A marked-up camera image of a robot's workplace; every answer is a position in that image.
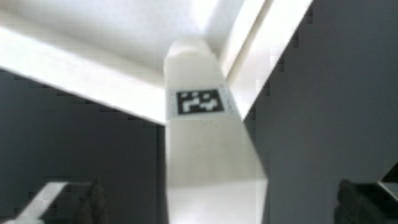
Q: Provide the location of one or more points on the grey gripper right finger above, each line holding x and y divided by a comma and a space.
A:
369, 200

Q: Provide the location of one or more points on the white desk top tray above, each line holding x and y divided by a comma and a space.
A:
88, 44

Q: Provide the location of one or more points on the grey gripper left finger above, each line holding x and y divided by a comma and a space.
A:
69, 203

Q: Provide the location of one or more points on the white desk leg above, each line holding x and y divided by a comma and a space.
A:
216, 179

